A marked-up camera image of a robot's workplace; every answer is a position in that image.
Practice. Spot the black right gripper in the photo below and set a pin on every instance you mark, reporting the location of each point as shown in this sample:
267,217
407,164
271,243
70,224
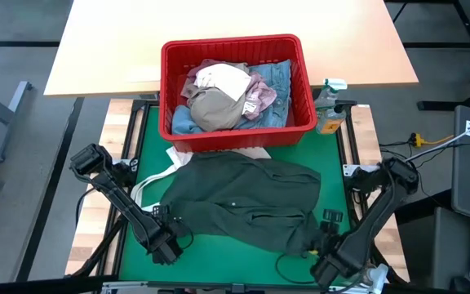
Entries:
329,241

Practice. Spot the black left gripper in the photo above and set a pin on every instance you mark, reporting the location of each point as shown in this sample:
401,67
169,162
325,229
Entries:
169,228

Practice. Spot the dark green shirt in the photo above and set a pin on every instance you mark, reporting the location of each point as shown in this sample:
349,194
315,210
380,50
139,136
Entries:
243,200

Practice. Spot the beige shirt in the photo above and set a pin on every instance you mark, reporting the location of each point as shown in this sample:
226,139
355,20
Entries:
214,110

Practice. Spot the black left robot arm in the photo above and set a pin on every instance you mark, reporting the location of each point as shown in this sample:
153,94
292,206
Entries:
116,198

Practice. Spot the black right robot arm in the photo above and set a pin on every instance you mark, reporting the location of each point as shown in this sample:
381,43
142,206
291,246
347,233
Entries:
373,220

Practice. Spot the red plastic laundry basket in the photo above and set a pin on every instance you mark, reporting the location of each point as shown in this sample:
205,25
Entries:
235,141

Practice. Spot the white mounting plate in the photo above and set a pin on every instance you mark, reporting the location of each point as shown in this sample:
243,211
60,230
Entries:
353,168

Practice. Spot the white canvas tote bag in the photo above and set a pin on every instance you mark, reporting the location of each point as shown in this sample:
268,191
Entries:
178,157

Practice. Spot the clear spray bottle white nozzle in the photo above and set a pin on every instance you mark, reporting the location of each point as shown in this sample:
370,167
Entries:
378,273

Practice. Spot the green table mat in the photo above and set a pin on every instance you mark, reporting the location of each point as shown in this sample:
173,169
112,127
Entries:
218,265

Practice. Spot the clear bottle orange label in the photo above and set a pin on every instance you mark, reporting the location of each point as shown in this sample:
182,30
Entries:
329,122

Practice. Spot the green label spray bottle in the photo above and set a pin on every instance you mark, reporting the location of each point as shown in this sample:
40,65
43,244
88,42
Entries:
329,96

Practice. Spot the white label strip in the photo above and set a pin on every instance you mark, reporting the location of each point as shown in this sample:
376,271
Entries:
143,74

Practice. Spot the pink garment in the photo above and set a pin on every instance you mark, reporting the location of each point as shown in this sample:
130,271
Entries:
261,94

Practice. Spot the blue denim garment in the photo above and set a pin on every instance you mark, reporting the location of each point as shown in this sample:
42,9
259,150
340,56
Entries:
278,81

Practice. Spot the white garment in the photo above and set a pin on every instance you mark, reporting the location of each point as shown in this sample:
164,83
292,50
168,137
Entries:
224,79

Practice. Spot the black desk foot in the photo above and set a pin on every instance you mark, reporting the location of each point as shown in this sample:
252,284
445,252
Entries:
439,105

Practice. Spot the light wooden desk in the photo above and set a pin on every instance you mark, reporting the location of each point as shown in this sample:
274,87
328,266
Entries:
116,41

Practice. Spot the grey desk leg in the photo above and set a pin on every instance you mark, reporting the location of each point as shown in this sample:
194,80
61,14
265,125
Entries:
8,122

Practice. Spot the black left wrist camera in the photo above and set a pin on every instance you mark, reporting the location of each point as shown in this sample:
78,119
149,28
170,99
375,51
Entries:
165,251

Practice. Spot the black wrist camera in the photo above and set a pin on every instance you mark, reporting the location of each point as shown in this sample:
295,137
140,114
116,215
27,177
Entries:
165,251
325,273

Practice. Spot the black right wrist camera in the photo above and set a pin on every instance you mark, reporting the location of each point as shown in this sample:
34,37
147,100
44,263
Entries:
325,273

